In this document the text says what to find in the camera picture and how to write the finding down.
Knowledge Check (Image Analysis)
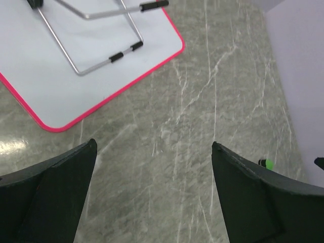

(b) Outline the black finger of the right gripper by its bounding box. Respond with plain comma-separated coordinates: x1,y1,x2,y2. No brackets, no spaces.
314,157,324,170

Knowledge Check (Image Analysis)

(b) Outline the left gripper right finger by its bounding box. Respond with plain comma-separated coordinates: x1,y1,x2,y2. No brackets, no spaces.
212,142,323,242

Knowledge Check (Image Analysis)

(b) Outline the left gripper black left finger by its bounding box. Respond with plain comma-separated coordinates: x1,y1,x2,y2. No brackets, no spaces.
1,139,97,242

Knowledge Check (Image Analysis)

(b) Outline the green whiteboard eraser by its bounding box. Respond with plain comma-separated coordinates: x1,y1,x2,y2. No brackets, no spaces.
258,159,273,170

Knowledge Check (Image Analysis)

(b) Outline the pink-framed whiteboard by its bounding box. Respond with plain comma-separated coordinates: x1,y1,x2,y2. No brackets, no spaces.
1,1,185,132

